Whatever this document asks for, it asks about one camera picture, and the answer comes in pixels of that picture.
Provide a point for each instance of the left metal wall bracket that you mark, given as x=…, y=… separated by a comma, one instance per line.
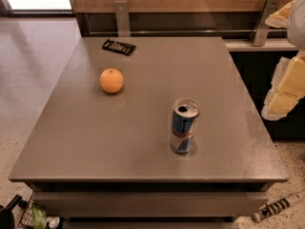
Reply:
x=122, y=18

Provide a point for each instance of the blue silver redbull can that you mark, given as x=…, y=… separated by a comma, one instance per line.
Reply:
x=184, y=120

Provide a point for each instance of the orange fruit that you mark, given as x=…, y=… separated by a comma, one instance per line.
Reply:
x=111, y=81

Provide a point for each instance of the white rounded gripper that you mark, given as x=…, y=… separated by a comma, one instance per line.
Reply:
x=297, y=24

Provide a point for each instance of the wire basket with items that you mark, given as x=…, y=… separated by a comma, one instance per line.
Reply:
x=34, y=217

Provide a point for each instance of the black rxbar chocolate wrapper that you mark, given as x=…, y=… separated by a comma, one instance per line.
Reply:
x=118, y=47

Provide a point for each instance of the black object on floor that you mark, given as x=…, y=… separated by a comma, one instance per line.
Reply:
x=6, y=214

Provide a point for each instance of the black white striped tool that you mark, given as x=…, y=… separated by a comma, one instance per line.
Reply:
x=277, y=207

